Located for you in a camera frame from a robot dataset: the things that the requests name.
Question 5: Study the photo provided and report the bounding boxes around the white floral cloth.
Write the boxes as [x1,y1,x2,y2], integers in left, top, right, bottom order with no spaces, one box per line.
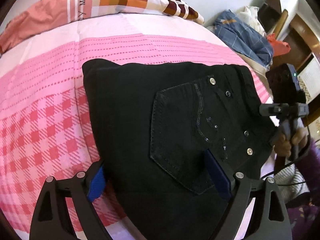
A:
[237,6,266,36]

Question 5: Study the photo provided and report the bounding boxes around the right hand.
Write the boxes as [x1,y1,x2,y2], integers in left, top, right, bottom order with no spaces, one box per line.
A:
[274,127,308,158]

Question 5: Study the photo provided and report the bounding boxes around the blue plaid cloth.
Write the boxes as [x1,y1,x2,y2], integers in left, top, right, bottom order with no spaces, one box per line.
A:
[213,10,274,69]

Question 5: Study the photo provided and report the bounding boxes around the black denim pants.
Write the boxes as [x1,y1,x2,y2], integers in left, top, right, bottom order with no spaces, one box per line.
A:
[82,59,276,239]

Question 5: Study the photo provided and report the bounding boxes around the red cloth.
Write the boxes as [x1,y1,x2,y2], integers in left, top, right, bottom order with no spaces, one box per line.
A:
[267,33,291,57]

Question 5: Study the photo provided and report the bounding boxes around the orange plaid pillow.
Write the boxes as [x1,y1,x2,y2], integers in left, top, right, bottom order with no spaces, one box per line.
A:
[1,0,204,54]

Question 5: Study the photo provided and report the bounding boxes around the pink checked bed sheet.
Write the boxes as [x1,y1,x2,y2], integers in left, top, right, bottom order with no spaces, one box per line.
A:
[0,12,276,240]

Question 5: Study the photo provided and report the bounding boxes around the black cable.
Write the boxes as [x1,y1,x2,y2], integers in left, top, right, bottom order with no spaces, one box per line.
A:
[260,122,320,186]

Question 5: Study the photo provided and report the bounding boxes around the wooden furniture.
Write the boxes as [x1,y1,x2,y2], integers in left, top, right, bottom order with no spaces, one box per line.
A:
[257,0,320,126]

